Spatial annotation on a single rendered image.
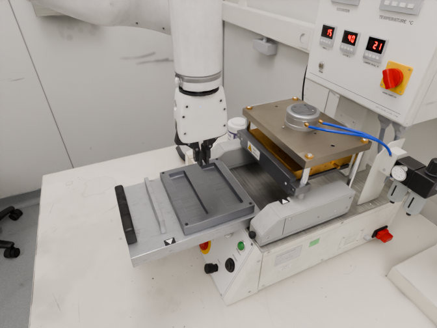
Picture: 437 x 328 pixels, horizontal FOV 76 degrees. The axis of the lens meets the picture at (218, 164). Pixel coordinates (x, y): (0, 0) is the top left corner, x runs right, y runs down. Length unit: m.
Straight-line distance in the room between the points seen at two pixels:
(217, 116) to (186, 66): 0.12
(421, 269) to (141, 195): 0.73
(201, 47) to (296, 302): 0.62
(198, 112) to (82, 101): 1.58
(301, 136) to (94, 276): 0.64
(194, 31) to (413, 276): 0.76
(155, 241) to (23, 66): 1.57
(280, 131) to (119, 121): 1.60
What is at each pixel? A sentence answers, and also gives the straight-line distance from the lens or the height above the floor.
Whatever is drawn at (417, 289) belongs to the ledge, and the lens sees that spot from 0.88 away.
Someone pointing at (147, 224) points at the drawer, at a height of 0.97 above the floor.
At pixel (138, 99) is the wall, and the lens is 2.09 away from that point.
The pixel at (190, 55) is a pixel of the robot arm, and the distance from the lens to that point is 0.48.
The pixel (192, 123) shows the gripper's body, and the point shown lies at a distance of 0.53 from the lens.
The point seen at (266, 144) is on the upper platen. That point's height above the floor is 1.06.
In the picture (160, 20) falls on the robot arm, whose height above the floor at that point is 1.34.
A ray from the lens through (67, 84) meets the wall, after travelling 2.02.
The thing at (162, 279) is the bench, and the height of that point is 0.75.
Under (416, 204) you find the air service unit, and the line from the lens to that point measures 0.73.
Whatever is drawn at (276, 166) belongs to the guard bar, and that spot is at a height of 1.05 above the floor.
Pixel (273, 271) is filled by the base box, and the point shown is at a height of 0.82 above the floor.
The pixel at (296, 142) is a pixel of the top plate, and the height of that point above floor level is 1.11.
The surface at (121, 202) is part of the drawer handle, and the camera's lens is 0.64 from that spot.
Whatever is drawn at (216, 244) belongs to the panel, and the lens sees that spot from 0.77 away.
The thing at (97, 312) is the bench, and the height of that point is 0.75.
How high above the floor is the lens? 1.43
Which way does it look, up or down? 36 degrees down
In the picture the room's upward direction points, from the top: straight up
